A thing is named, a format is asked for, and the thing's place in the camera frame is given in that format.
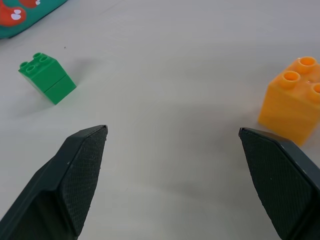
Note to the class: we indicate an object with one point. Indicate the green toy brick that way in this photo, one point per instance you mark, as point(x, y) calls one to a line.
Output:
point(51, 80)

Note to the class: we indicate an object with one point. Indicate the orange toy brick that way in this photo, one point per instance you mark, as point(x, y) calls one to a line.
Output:
point(291, 105)

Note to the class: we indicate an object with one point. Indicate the teal bag with red print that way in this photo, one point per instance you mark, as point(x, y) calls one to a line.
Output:
point(17, 15)

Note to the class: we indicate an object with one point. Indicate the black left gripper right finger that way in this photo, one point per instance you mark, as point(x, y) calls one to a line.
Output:
point(280, 185)

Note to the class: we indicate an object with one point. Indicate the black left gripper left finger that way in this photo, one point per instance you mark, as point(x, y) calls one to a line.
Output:
point(62, 185)

